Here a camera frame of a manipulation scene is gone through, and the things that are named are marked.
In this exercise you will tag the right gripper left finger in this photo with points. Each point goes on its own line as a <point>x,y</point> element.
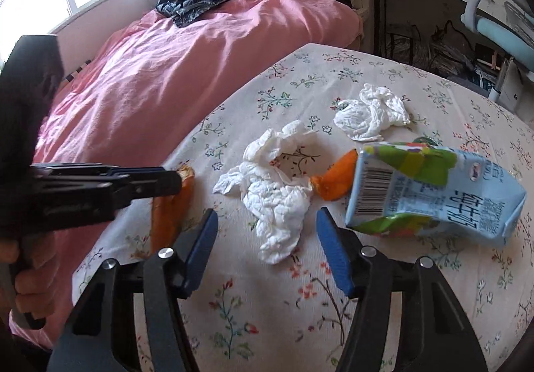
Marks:
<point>125,305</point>

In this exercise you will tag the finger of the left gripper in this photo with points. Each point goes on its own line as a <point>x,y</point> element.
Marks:
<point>141,183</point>

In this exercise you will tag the long orange peel piece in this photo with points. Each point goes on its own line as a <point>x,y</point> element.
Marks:
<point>169,212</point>

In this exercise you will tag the white tissue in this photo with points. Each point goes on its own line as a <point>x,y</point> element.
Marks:
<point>278,201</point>
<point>375,110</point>

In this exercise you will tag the crushed blue milk carton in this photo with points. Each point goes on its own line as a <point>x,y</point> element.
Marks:
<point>419,190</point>

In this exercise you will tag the small orange peel piece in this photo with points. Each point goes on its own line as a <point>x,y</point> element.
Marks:
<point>337,181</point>

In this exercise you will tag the person's left hand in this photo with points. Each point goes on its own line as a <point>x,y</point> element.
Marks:
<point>36,286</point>

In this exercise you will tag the pink duvet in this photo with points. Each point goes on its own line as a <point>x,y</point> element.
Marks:
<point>152,83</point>

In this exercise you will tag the floral white tablecloth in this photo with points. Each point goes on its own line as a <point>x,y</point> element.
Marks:
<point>251,316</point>

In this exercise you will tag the grey blue desk chair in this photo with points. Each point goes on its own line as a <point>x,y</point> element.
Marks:
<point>516,42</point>

